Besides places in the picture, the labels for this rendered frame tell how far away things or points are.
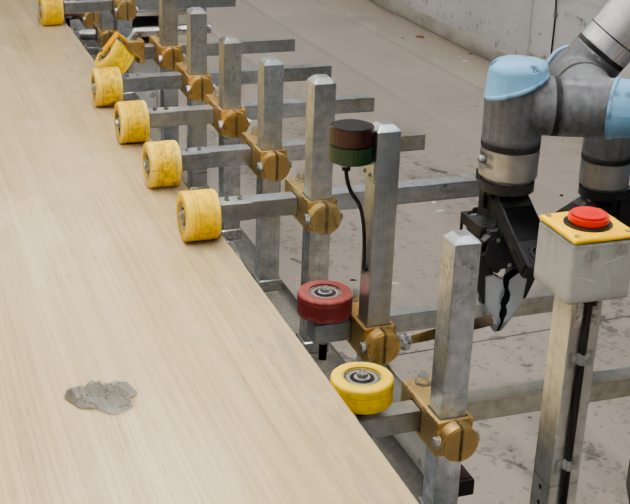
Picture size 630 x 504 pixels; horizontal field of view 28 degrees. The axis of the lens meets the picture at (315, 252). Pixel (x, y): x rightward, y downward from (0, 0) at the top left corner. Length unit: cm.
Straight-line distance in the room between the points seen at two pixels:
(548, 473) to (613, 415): 206
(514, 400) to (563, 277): 48
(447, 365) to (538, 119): 32
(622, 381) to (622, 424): 162
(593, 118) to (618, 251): 37
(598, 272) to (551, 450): 21
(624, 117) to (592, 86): 5
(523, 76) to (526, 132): 7
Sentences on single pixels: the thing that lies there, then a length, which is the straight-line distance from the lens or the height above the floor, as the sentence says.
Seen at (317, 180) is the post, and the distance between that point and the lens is 195.
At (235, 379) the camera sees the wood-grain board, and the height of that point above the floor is 90.
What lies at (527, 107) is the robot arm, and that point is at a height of 124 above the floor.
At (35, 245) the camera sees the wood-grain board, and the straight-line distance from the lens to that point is 199.
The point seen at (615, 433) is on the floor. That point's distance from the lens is 334.
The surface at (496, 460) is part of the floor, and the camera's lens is 315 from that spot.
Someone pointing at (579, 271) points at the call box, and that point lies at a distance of 123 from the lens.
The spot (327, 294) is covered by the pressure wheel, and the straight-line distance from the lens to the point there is 180.
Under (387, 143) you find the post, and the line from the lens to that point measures 169.
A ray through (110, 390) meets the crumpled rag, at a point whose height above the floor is 92.
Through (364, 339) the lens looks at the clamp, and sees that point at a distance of 179.
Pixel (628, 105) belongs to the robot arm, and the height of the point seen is 124.
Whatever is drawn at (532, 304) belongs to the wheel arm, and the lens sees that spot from 195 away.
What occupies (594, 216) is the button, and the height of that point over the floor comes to 123.
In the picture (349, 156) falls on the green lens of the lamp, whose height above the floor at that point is 113.
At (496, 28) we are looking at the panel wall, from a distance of 676.
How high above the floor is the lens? 167
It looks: 23 degrees down
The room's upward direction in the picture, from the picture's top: 2 degrees clockwise
